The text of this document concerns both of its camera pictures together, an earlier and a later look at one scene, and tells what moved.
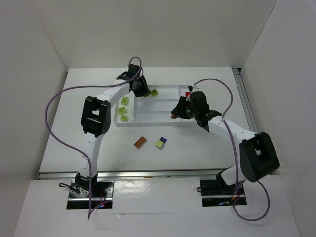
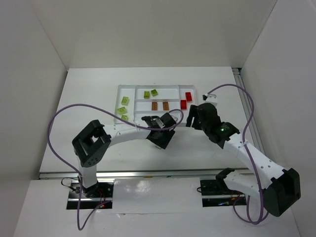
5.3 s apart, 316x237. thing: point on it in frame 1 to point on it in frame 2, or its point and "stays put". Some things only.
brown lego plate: x=140 y=142 to x=165 y=105
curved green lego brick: x=122 y=110 stays put
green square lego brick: x=154 y=92 stays put
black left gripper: x=142 y=89 to x=153 y=121
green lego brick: x=124 y=118 stays put
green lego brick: x=125 y=100 stays put
